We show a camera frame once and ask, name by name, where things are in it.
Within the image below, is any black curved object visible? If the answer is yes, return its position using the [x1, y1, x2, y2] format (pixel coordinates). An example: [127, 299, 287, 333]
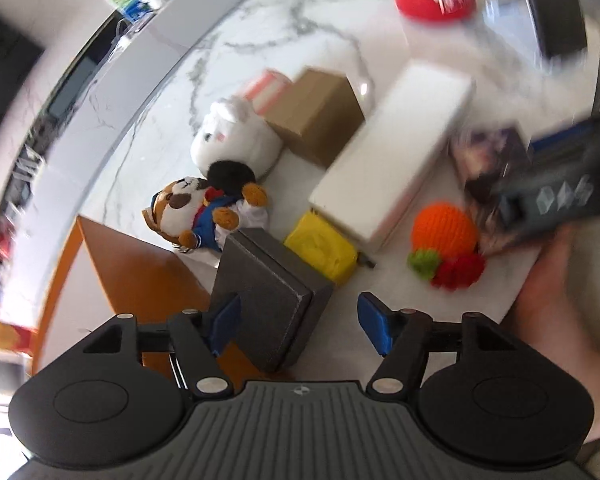
[515, 0, 588, 58]

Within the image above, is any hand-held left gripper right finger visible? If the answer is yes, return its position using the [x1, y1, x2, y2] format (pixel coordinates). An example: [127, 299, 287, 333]
[357, 291, 523, 402]

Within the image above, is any white charger with cable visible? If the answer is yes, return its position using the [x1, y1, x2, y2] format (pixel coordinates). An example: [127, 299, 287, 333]
[111, 20, 132, 53]

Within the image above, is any orange crochet fruit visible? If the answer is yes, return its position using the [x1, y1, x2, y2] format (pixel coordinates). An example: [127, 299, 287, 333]
[407, 202, 481, 281]

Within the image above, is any dark printed box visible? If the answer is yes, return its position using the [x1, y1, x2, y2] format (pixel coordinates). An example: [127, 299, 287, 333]
[449, 121, 531, 253]

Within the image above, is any dark grey box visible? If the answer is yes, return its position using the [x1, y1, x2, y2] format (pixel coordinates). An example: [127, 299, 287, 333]
[211, 227, 335, 373]

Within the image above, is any red and yellow fries box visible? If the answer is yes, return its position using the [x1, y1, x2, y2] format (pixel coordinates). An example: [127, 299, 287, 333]
[0, 320, 37, 361]

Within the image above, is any orange storage box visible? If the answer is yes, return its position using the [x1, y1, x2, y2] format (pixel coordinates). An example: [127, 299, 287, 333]
[30, 215, 296, 386]

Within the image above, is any white plush with black ears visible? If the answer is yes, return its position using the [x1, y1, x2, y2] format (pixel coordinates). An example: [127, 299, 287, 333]
[190, 96, 283, 196]

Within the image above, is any red panda plush toy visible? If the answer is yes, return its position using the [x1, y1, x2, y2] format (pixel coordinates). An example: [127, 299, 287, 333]
[141, 176, 270, 256]

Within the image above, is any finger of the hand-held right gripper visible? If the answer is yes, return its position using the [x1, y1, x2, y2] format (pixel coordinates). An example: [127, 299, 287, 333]
[527, 109, 600, 161]
[495, 147, 600, 247]

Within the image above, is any long white box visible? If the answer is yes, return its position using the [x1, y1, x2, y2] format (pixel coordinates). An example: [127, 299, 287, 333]
[308, 59, 476, 253]

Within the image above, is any red crochet fruit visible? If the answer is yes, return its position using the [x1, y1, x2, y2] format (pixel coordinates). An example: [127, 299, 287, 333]
[432, 252, 486, 291]

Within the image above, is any brown cardboard box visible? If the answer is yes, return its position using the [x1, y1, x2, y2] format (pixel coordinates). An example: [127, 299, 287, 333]
[264, 67, 366, 168]

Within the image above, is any yellow soft bundle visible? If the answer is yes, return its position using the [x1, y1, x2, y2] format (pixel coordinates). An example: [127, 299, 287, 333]
[284, 211, 358, 283]

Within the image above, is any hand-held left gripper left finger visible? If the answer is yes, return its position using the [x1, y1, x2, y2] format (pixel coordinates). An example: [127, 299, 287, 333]
[82, 294, 243, 401]

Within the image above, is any red white striped box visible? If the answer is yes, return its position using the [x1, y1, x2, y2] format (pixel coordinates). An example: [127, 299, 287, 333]
[242, 71, 293, 116]

